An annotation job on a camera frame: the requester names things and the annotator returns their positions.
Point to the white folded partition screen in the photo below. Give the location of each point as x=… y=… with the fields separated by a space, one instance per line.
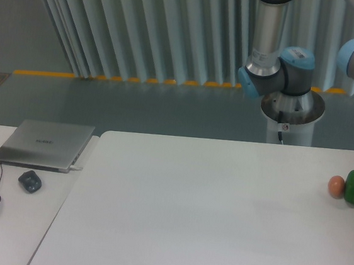
x=202 y=42

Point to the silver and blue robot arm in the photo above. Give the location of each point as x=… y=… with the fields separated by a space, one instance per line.
x=282 y=78

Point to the brown egg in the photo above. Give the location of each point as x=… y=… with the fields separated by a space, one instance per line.
x=336 y=186

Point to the silver closed laptop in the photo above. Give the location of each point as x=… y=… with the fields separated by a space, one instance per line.
x=45 y=145

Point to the white laptop plug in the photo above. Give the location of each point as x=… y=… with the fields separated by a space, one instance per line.
x=74 y=168

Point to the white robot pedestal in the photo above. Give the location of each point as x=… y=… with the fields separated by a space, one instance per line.
x=290 y=120

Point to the black earbuds case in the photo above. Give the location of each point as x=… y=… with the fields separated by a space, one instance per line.
x=30 y=181

